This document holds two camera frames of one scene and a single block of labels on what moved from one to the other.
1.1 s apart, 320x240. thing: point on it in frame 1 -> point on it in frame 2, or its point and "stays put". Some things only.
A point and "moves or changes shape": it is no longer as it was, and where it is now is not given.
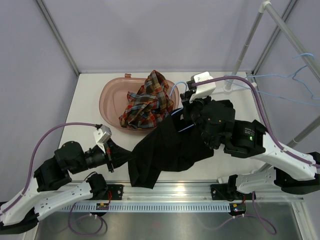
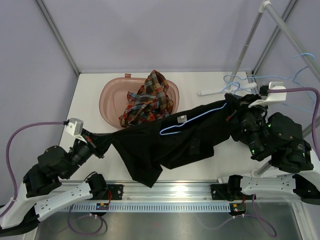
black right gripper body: (192, 110) -> (235, 114)
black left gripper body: (108, 153) -> (92, 142)
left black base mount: (115, 192) stays put
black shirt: (175, 145) moves or changes shape
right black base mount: (221, 192) stays put
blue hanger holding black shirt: (176, 117) moves or changes shape
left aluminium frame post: (57, 35) stays put
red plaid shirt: (149, 104) stays put
